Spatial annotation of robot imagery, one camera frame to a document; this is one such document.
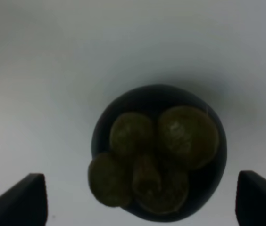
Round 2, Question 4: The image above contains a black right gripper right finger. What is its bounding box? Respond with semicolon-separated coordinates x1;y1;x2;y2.
235;170;266;226

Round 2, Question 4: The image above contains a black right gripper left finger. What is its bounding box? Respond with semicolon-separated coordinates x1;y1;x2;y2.
0;173;47;226

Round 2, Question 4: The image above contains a dark mangosteen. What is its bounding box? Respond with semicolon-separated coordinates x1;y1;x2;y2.
87;84;228;223

